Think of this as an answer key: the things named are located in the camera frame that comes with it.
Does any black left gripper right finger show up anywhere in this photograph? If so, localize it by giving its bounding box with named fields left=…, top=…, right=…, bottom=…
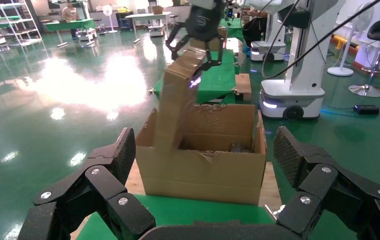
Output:
left=264, top=125, right=380, bottom=240

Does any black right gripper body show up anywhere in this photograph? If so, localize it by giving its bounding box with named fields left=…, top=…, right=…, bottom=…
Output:
left=185, top=0, right=227, bottom=42

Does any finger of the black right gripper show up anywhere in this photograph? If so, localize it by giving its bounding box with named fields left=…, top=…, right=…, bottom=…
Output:
left=193, top=35, right=226, bottom=79
left=165, top=22, right=190, bottom=61

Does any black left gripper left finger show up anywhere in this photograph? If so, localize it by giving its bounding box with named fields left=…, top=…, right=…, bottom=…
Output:
left=17, top=127, right=156, bottom=240

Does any brown cardboard piece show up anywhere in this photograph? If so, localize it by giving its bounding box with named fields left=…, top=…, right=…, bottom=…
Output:
left=153, top=46, right=208, bottom=157

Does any brown cardboard box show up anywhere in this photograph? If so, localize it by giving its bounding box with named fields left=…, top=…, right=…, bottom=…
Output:
left=189, top=26, right=229, bottom=53
left=234, top=73, right=253, bottom=102

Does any large open brown carton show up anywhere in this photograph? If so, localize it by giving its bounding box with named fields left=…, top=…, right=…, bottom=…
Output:
left=135, top=103, right=268, bottom=206

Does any small green table cloth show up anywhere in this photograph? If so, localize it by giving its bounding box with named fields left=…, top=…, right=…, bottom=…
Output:
left=153, top=48, right=241, bottom=106

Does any white table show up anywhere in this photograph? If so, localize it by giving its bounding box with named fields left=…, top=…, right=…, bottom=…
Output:
left=125, top=11, right=173, bottom=44

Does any white wheeled robot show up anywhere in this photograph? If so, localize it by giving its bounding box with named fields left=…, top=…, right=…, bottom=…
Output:
left=249, top=13, right=288, bottom=63
left=259, top=0, right=346, bottom=121

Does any black power adapter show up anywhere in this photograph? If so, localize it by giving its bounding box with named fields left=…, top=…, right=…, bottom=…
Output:
left=353, top=104, right=380, bottom=116

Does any large green table cloth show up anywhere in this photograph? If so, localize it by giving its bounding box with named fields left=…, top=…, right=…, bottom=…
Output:
left=75, top=193, right=277, bottom=240

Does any green covered table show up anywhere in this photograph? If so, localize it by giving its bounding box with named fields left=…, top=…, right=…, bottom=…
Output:
left=44, top=18, right=97, bottom=48

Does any person in beige top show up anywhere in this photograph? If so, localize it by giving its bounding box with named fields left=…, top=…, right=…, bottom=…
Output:
left=60, top=2, right=80, bottom=39

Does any yellow floor barrier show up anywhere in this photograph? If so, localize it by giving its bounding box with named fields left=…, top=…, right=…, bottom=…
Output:
left=330, top=33, right=348, bottom=51

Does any metal storage rack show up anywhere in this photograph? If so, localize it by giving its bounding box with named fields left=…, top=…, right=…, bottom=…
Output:
left=0, top=0, right=43, bottom=60

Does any white pedestal fan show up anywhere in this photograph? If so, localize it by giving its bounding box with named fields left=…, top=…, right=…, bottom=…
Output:
left=102, top=4, right=119, bottom=34
left=327, top=2, right=376, bottom=77

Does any black camera cable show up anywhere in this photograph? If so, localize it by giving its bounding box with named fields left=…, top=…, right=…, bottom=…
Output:
left=261, top=0, right=380, bottom=80

